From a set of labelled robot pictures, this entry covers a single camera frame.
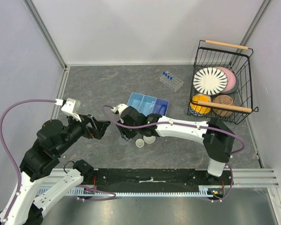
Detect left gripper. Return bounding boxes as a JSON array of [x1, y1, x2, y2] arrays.
[[55, 111, 111, 155]]

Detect blue compartment organizer box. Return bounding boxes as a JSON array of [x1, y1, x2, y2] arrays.
[[127, 92, 170, 116]]

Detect small white dish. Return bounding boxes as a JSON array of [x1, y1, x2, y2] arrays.
[[135, 139, 145, 148]]

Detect large white dish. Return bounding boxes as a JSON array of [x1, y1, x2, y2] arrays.
[[143, 136, 156, 144]]

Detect blue safety glasses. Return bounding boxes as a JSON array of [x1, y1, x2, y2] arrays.
[[159, 105, 167, 116]]

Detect clear test tube rack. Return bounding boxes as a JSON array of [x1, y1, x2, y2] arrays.
[[159, 71, 184, 92]]

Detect black wire dish basket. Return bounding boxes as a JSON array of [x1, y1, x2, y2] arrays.
[[187, 40, 259, 124]]

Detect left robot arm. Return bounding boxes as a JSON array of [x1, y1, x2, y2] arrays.
[[0, 115, 110, 225]]

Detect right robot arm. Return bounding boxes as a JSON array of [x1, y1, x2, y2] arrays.
[[112, 104, 235, 185]]

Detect yellow bowl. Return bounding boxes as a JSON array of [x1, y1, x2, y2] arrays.
[[190, 94, 211, 117]]

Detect white blue striped plate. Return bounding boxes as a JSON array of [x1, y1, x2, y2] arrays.
[[192, 67, 228, 96]]

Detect brown wooden bowl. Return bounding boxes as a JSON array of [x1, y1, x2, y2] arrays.
[[212, 95, 236, 118]]

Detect pink plate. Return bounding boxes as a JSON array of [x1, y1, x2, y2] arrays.
[[217, 67, 236, 91]]

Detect dark green plate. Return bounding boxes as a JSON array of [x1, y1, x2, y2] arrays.
[[222, 77, 239, 95]]

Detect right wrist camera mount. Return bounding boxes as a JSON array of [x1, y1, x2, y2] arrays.
[[111, 104, 128, 123]]

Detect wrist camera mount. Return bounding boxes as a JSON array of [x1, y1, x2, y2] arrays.
[[55, 98, 81, 122], [111, 104, 128, 123]]

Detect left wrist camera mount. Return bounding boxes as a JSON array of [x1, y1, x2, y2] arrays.
[[55, 98, 81, 122]]

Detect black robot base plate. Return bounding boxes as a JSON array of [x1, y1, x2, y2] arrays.
[[81, 168, 232, 193]]

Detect light blue cable duct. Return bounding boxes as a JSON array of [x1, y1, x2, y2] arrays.
[[65, 187, 213, 197]]

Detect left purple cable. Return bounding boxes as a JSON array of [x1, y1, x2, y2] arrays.
[[0, 98, 64, 222]]

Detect purple cable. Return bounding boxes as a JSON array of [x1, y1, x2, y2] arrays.
[[0, 98, 64, 222], [102, 104, 246, 154]]

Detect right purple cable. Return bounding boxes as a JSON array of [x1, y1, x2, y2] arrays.
[[102, 104, 246, 154]]

